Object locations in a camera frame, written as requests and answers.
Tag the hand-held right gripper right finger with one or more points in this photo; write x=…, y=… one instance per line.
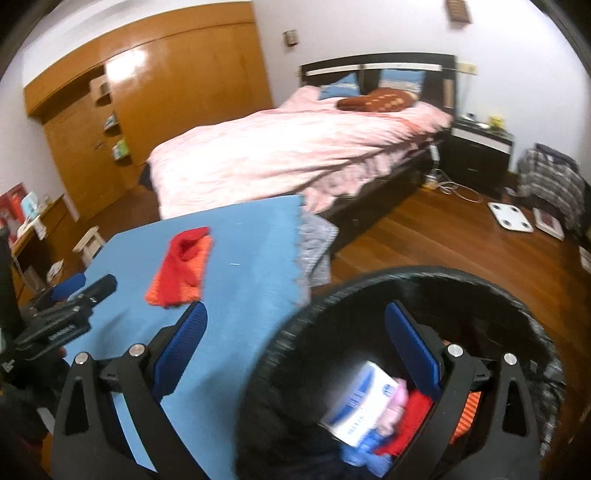
x=411, y=346

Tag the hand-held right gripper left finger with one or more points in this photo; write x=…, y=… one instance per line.
x=184, y=341

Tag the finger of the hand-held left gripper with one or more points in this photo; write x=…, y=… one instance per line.
x=99, y=286
x=69, y=282

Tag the red knit scarf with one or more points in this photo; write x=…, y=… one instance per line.
x=413, y=415

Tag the red and orange knit gloves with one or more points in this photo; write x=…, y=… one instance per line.
x=180, y=272

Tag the white and blue carton box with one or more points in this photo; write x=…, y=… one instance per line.
x=355, y=406

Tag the black mesh bin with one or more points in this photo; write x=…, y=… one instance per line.
x=323, y=332

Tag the blue cloth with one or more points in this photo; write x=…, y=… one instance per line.
x=364, y=454

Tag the white wooden stool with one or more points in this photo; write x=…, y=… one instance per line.
x=90, y=244

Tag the wooden desk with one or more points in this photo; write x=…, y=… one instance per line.
x=46, y=230

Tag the blue and white bag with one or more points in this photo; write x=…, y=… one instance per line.
x=30, y=207

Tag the grey lace table cover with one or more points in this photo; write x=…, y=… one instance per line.
x=316, y=249

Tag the green shelf item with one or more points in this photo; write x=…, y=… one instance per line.
x=121, y=150

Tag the white bathroom scale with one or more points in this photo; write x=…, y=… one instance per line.
x=510, y=217

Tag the white and red flat box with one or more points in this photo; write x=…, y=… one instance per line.
x=549, y=224

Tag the dark nightstand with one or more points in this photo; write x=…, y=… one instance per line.
x=480, y=157

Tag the wooden wardrobe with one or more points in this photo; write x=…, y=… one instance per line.
x=184, y=92

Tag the plaid clothing pile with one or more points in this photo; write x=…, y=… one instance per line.
x=551, y=184

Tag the bed with pink blanket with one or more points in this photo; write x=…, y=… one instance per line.
x=277, y=147

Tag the yellow toy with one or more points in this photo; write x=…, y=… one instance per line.
x=497, y=121

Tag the brown patterned pillow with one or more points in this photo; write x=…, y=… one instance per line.
x=378, y=100

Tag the blue pillow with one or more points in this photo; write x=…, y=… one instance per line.
x=399, y=81
x=341, y=86

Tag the dark wooden bed frame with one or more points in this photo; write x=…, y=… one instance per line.
x=431, y=92

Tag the beige wall socket panel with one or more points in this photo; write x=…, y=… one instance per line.
x=467, y=68

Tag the small wall lamp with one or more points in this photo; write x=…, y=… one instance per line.
x=290, y=37
x=458, y=10

